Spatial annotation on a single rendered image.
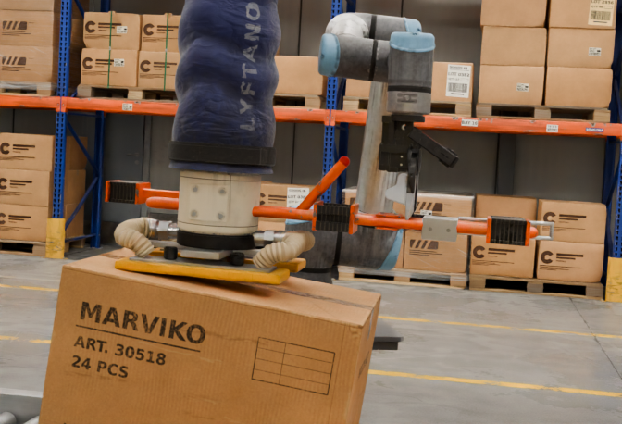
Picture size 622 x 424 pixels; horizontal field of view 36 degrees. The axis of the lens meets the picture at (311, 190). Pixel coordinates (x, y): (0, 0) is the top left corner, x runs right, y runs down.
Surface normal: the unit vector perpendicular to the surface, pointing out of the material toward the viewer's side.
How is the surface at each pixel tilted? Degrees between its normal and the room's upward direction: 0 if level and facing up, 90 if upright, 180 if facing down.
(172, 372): 90
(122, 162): 90
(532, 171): 90
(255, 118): 75
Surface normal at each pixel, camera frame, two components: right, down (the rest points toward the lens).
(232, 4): 0.25, -0.17
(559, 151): -0.17, 0.04
